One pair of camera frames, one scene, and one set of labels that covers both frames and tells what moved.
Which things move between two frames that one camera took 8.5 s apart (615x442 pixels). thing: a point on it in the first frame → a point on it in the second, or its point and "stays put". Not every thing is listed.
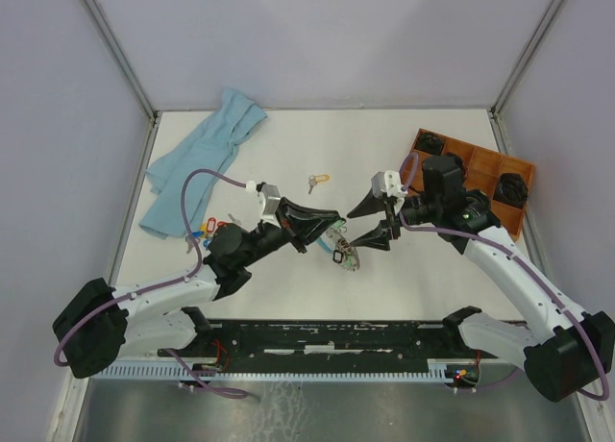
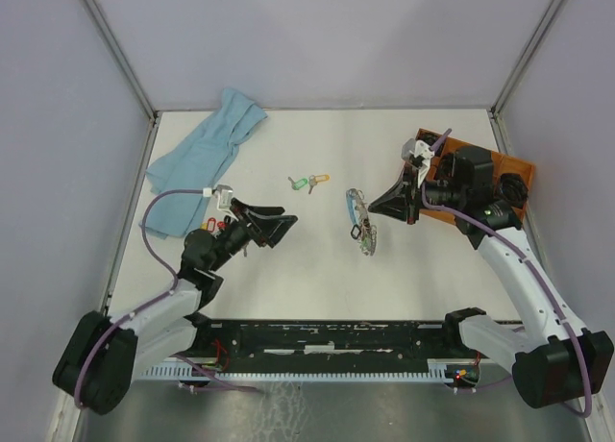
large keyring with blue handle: x=343 y=252 → x=362 y=230
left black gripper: x=294 y=222 → x=270 y=230
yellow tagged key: x=314 y=179 stays put
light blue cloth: x=235 y=115 stays put
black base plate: x=334 y=339 stays put
